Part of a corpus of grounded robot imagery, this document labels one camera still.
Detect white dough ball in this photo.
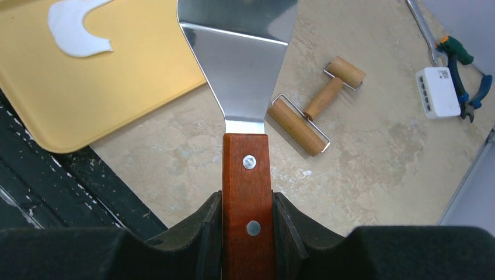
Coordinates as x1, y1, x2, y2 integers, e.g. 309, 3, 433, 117
47, 0, 113, 58

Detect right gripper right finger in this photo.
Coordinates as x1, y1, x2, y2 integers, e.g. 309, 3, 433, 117
273, 192, 494, 279

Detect wooden dough roller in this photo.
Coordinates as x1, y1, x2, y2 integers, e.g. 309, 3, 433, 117
267, 56, 366, 156

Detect yellow tray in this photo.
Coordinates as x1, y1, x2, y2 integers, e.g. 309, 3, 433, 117
1, 1, 205, 153

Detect aluminium frame rail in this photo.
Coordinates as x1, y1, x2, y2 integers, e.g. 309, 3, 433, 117
437, 129, 494, 235

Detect right silver wrench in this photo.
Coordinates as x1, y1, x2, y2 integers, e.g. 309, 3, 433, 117
406, 0, 448, 67

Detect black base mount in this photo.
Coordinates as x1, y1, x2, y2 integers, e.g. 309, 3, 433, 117
1, 96, 167, 240

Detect green blue pliers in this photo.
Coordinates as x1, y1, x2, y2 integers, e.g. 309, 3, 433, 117
436, 35, 494, 124

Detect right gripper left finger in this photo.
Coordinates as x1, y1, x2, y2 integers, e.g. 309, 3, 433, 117
1, 192, 222, 279

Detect white small box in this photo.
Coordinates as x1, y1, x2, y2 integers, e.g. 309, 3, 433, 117
415, 66, 461, 120

